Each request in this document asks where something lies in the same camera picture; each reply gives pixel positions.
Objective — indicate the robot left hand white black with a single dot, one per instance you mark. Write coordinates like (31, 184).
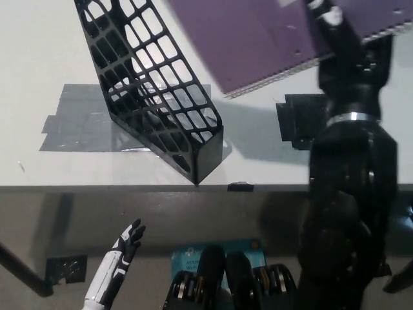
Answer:
(109, 271)

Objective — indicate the robot right hand white black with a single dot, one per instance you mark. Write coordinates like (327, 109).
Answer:
(335, 29)

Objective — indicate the purple spiral notebook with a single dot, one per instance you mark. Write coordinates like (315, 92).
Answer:
(258, 42)

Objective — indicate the black lattice magazine stand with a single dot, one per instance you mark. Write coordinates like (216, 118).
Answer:
(209, 155)

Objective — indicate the black floor tape patch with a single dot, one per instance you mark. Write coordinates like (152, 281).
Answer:
(66, 269)

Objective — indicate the black table leg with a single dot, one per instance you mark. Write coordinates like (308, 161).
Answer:
(401, 281)
(26, 274)

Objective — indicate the square black tape patch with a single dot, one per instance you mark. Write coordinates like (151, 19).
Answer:
(297, 126)

